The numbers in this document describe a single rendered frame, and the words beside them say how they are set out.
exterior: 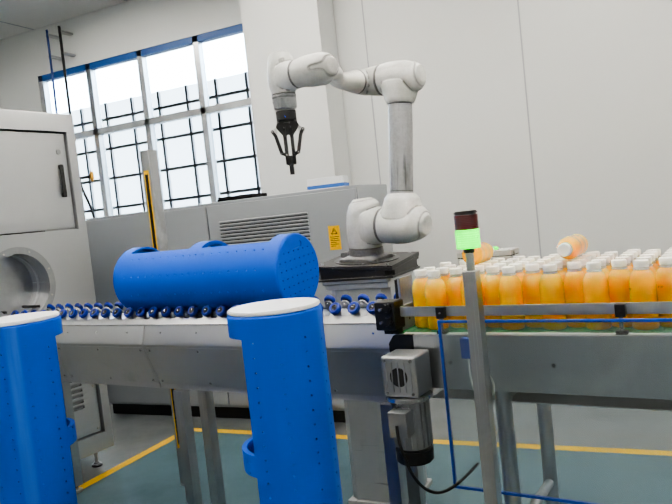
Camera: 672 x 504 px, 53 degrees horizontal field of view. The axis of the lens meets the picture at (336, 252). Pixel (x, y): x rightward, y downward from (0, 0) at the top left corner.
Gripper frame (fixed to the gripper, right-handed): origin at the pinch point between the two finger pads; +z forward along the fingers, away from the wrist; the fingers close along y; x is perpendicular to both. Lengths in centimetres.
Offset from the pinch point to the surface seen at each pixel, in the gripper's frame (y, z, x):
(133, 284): 73, 41, -23
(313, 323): -6, 49, 61
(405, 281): -36, 45, 25
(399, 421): -28, 78, 66
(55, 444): 93, 90, 23
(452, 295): -48, 47, 48
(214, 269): 33.8, 36.0, -0.9
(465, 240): -49, 28, 77
